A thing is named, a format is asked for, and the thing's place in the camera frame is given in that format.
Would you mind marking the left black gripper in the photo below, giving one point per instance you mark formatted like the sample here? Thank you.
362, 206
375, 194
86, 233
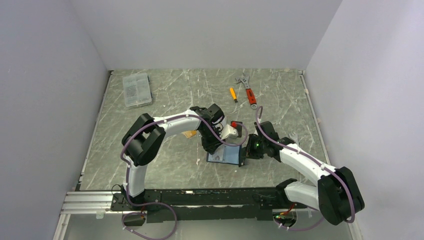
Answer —
211, 147

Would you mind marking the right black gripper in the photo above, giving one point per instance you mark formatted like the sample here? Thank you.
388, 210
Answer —
250, 153

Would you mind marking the silver VIP card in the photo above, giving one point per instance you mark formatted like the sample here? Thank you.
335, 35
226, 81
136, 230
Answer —
217, 156

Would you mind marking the blue leather card holder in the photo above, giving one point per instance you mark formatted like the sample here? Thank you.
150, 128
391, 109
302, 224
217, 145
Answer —
225, 154

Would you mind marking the black VIP card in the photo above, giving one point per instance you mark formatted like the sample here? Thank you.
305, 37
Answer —
242, 157

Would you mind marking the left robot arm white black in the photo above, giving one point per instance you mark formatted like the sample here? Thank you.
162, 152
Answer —
144, 139

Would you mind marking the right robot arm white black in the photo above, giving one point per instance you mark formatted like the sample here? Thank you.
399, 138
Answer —
334, 191

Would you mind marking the gold card stack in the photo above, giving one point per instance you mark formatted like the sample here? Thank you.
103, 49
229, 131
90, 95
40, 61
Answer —
190, 133

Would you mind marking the clear plastic screw box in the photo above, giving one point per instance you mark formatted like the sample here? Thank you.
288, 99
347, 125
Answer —
136, 89

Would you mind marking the orange handled screwdriver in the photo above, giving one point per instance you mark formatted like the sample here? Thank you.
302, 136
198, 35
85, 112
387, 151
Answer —
233, 95

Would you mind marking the red handled adjustable wrench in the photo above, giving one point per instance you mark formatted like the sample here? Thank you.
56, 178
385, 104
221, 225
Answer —
249, 92

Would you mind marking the aluminium frame rail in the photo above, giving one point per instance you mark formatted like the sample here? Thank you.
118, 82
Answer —
87, 202

